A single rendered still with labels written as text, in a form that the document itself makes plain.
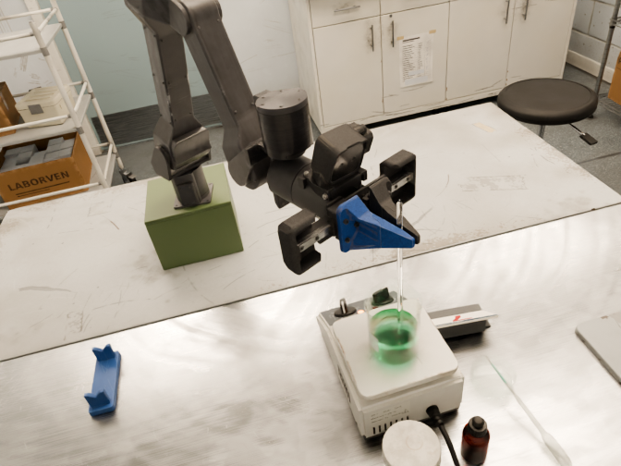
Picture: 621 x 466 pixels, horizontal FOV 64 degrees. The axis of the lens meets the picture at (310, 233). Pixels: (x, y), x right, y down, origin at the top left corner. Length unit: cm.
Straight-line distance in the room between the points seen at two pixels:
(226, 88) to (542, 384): 53
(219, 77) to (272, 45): 289
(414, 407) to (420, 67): 273
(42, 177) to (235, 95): 221
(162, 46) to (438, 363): 52
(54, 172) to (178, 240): 190
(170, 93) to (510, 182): 66
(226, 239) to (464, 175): 50
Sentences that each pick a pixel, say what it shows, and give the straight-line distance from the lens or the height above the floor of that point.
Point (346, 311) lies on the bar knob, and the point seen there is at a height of 96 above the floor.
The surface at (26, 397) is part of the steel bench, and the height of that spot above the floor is 90.
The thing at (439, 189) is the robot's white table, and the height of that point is 90.
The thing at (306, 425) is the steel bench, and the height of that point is 90.
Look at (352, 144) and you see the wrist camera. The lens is 50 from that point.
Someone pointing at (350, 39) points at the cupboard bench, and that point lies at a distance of 299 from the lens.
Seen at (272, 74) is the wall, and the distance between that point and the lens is 355.
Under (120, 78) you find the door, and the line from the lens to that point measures 352.
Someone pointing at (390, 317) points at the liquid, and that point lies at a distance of 59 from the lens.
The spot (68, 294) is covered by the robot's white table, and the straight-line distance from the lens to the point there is 98.
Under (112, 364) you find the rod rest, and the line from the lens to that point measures 80.
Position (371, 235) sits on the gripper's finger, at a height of 115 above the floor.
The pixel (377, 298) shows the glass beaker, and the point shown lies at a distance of 58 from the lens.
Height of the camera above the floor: 147
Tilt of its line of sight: 38 degrees down
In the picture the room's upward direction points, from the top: 9 degrees counter-clockwise
